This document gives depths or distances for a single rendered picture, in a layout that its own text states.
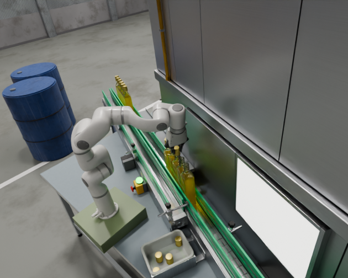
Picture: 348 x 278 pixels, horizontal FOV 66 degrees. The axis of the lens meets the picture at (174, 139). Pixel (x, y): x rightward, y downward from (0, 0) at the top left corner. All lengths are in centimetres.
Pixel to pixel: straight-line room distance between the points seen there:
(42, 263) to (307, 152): 233
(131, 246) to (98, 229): 21
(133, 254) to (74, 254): 116
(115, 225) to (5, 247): 162
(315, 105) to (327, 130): 7
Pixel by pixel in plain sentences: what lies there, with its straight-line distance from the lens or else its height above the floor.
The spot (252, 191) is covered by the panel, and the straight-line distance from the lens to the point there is 113.
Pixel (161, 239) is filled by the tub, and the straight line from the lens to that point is 145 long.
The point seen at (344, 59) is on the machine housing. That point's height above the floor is 178.
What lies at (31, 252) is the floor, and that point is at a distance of 283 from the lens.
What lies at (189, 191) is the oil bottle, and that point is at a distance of 143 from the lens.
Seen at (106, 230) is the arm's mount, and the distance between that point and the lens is 157.
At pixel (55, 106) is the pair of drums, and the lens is 353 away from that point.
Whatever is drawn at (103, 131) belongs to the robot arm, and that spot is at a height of 143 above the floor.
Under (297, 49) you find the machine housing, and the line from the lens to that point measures 78.
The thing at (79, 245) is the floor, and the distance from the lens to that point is 267.
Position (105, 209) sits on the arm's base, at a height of 88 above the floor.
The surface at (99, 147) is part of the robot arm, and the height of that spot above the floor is 124.
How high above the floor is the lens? 199
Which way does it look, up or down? 34 degrees down
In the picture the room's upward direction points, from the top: 7 degrees counter-clockwise
